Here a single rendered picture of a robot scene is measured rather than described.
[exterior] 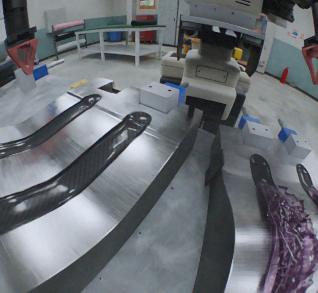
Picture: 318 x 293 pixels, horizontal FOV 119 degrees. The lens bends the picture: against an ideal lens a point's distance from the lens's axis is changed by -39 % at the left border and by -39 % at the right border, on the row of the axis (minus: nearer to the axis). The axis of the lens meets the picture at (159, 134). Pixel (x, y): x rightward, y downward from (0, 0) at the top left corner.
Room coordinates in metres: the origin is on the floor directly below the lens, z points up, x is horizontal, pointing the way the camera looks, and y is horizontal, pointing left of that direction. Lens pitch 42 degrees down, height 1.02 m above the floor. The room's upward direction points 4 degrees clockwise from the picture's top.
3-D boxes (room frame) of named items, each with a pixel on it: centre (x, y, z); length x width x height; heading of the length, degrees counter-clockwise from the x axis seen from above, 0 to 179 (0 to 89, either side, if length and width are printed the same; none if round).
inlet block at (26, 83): (0.29, 0.29, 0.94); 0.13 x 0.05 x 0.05; 150
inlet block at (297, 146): (0.20, -0.29, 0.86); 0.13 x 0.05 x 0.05; 168
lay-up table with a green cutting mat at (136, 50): (4.18, 1.34, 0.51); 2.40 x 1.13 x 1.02; 62
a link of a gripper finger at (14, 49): (0.25, 0.30, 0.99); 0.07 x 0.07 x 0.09; 60
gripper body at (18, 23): (0.26, 0.31, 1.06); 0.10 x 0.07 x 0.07; 60
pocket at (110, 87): (0.27, 0.10, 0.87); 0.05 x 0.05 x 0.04; 60
